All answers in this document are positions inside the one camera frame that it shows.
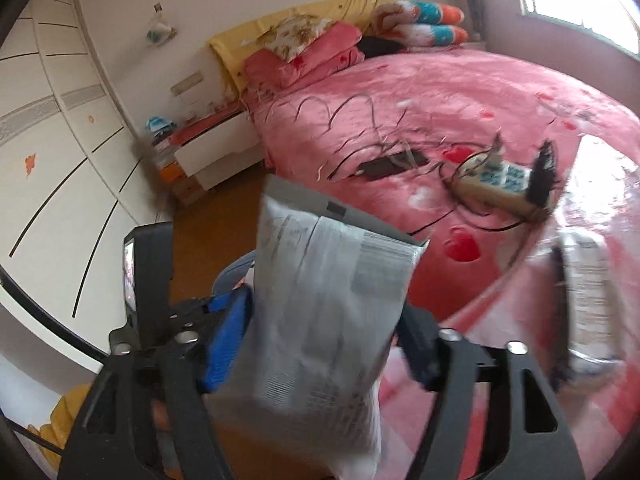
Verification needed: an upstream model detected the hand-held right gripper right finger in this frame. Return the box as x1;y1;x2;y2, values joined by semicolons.
395;305;586;480

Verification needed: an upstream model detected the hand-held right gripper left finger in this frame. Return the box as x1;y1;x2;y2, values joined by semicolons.
57;285;256;480

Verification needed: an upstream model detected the pink plastic bin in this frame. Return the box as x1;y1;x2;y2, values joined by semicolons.
212;252;258;296

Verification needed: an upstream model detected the grey printed packet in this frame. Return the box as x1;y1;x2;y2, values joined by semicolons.
240;175;431;480

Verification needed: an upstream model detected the white nightstand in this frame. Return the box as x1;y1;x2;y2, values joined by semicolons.
172;110;261;191

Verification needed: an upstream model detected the white black-edged packet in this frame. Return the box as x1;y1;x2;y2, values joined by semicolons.
550;230;626;391

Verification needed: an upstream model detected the beige power strip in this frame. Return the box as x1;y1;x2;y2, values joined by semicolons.
452;157;533;216

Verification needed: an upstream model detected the white wardrobe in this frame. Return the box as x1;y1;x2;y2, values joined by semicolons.
0;0;171;321

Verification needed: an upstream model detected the black flat power adapter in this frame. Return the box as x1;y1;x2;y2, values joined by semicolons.
357;150;431;181

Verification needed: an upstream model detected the black plug-in charger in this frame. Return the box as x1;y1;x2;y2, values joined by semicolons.
527;140;558;206

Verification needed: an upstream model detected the yellow headboard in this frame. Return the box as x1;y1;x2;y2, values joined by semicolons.
207;0;416;93

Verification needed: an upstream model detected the bed with pink sheet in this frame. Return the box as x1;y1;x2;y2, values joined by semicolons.
245;42;640;321

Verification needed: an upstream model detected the pink folded blanket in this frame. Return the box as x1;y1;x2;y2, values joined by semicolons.
242;22;366;88

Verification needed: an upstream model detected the floral pillow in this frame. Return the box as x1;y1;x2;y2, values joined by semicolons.
260;15;333;63

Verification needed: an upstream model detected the black cloth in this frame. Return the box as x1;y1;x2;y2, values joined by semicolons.
357;35;406;58

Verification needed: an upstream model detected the blue orange bolster pillow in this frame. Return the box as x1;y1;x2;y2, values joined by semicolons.
372;0;466;28

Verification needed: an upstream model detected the grey curtain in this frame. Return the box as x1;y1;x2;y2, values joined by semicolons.
457;0;488;43

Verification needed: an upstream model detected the wall socket panel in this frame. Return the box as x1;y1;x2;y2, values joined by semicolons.
170;74;203;95

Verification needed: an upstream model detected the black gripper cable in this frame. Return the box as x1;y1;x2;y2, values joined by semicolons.
10;425;63;456

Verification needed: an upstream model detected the white cable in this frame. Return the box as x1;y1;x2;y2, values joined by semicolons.
370;100;418;166

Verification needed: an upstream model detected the wall hanging pouch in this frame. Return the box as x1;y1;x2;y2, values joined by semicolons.
145;15;178;46

